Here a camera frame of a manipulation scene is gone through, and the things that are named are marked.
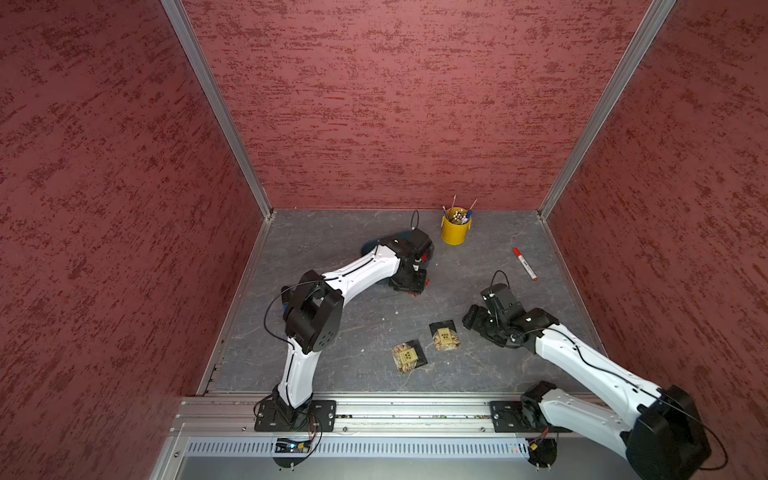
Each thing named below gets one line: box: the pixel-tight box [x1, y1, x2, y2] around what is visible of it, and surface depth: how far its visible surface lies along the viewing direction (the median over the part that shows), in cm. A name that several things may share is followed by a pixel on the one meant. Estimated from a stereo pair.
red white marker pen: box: [512, 247, 539, 282], surface depth 105 cm
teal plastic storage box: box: [376, 229, 434, 259], surface depth 74 cm
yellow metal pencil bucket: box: [440, 207, 472, 246], surface depth 109 cm
